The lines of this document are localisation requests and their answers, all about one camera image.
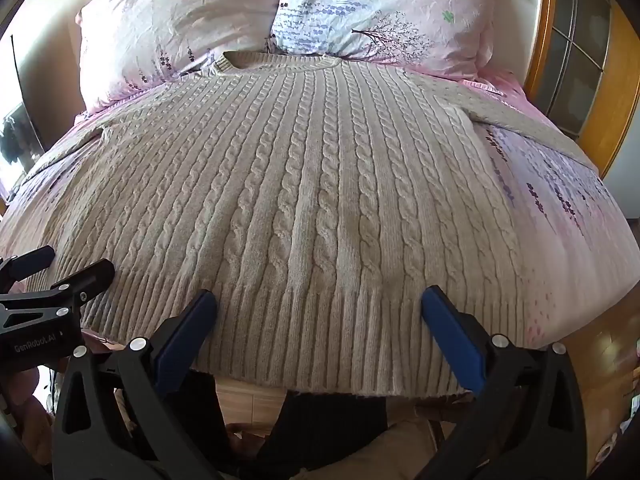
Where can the wooden door with glass panes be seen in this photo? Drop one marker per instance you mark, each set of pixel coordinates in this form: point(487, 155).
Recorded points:
point(590, 60)

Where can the person's beige pants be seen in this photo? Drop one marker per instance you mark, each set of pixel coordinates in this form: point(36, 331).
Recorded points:
point(395, 460)

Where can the person's left hand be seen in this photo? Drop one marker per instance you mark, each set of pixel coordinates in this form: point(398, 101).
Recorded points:
point(27, 405)

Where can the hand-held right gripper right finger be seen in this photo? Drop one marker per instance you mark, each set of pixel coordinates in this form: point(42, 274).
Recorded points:
point(452, 340)

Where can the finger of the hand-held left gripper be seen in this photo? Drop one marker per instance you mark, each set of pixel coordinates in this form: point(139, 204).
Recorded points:
point(30, 262)
point(80, 280)

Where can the pink lavender print bedsheet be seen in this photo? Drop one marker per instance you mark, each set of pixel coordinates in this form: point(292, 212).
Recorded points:
point(550, 240)

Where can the pink floral pillow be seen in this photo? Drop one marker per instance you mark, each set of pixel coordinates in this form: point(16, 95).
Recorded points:
point(170, 25)

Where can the white roll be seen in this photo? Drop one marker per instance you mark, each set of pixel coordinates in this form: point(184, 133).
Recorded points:
point(608, 447)

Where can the pink pillow with tree print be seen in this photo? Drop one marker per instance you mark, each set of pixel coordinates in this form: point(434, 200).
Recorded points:
point(380, 5)

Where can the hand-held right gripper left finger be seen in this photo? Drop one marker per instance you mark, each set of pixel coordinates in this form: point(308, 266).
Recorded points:
point(182, 340)

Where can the person's black clothing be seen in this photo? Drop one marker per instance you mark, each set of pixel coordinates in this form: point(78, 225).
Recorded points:
point(325, 435)

